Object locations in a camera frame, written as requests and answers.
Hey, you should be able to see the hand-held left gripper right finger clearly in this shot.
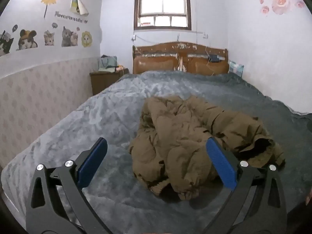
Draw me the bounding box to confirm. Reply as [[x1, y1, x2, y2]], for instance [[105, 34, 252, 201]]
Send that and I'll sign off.
[[202, 137, 288, 234]]

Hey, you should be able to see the olive brown padded jacket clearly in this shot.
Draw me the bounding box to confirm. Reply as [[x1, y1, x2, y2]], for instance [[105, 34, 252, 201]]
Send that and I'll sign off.
[[129, 95, 285, 201]]

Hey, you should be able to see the brown framed window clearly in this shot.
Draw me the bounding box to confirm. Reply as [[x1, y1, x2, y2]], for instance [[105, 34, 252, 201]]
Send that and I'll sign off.
[[134, 0, 192, 31]]

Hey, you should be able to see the black and white cat sticker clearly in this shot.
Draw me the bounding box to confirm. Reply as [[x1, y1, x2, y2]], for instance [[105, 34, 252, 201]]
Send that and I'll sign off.
[[0, 30, 14, 57]]

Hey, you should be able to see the grey cat pair sticker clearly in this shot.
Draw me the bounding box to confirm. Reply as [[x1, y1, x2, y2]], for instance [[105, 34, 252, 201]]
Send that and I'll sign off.
[[61, 26, 79, 47]]

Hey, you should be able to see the checked pillow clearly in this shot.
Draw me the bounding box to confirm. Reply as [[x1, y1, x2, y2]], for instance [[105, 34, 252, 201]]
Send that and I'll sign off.
[[228, 61, 245, 78]]

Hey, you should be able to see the black lettering wall sticker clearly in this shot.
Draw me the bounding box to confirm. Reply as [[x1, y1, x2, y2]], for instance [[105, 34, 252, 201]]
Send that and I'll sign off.
[[55, 11, 89, 24]]

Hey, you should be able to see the green bag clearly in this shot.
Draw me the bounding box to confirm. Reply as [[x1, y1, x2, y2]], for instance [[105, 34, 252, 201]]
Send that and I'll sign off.
[[99, 55, 118, 72]]

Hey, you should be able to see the grey plush bed blanket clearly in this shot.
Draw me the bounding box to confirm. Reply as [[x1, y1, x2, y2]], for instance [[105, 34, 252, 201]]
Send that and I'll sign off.
[[1, 70, 312, 234]]

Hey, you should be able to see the tabby kitten wall sticker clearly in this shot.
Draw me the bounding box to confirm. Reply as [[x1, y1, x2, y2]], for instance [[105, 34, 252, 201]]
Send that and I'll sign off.
[[43, 30, 55, 46]]

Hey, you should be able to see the yellow flower cat sticker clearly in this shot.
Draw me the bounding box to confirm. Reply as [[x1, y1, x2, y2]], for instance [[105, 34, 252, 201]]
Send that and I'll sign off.
[[81, 31, 93, 48]]

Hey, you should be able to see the yellow hat cat sticker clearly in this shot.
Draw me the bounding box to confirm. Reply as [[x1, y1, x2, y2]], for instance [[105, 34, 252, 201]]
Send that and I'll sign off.
[[18, 29, 38, 51]]

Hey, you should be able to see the dark wooden nightstand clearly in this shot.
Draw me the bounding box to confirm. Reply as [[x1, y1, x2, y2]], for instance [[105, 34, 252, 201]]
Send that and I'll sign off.
[[89, 68, 129, 97]]

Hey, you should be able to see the wooden bed headboard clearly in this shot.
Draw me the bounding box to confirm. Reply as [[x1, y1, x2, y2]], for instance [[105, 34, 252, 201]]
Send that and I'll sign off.
[[132, 41, 229, 76]]

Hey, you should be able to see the peeling yellow wall sticker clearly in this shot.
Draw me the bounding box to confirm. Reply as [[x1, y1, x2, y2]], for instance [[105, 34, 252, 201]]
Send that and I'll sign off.
[[70, 0, 90, 16]]

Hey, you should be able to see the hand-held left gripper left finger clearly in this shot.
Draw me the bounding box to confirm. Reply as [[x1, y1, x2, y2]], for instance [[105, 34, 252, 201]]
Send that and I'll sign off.
[[26, 137, 114, 234]]

